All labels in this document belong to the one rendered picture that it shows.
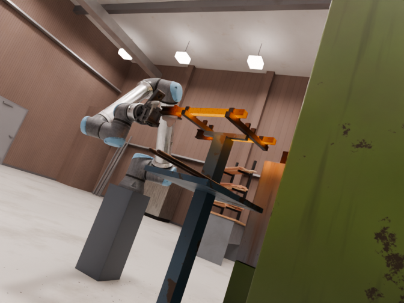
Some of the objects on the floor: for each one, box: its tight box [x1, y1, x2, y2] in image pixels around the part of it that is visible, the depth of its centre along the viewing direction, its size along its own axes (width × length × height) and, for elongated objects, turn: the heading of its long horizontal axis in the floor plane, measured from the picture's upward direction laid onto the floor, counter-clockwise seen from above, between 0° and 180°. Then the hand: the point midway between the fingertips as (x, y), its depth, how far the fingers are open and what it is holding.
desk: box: [196, 211, 246, 266], centre depth 520 cm, size 70×135×72 cm, turn 37°
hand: (172, 109), depth 123 cm, fingers open, 14 cm apart
